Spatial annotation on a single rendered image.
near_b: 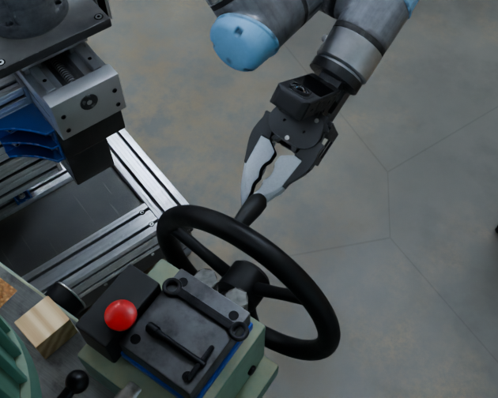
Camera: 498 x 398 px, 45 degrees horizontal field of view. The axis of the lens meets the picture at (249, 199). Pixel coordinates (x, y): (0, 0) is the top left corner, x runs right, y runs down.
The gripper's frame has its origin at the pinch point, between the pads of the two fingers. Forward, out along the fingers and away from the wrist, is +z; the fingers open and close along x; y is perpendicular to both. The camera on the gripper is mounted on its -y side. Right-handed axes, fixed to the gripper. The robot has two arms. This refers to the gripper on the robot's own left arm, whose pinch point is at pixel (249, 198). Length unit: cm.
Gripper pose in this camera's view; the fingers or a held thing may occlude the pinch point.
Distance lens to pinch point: 76.6
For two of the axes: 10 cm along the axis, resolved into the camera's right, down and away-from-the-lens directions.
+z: -5.5, 8.4, 0.3
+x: -8.0, -5.3, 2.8
